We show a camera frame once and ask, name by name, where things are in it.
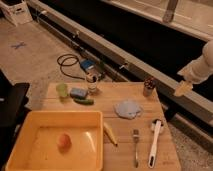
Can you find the yellow plastic bin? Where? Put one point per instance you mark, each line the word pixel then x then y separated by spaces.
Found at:
pixel 36 146

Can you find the clear glass jar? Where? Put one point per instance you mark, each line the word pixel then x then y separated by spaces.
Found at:
pixel 92 81

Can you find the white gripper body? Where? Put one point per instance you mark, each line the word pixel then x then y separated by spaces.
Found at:
pixel 189 76

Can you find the black chair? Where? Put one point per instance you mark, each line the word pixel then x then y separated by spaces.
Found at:
pixel 12 109

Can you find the orange peach fruit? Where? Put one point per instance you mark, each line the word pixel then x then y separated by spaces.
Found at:
pixel 64 142

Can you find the blue sponge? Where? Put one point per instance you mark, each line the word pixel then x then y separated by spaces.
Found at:
pixel 78 93

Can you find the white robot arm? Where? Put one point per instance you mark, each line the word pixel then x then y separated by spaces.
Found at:
pixel 196 71

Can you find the yellow banana-like corn piece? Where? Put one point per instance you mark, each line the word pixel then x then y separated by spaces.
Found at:
pixel 110 133

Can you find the brown pepper shaker cup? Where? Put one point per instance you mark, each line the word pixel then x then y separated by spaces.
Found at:
pixel 149 85

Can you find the metal fork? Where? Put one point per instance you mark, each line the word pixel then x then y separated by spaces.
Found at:
pixel 136 141

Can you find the blue crumpled cloth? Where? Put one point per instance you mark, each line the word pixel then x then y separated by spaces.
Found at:
pixel 127 109

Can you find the cream gripper fingers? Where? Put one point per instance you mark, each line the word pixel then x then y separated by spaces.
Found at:
pixel 183 88

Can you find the green pepper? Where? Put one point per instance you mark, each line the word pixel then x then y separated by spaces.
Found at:
pixel 84 101

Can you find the green plastic cup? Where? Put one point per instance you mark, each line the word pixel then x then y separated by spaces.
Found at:
pixel 62 90

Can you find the blue power device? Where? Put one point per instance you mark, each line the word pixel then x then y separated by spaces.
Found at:
pixel 87 64

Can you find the white cardboard box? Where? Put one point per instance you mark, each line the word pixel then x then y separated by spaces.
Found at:
pixel 17 14

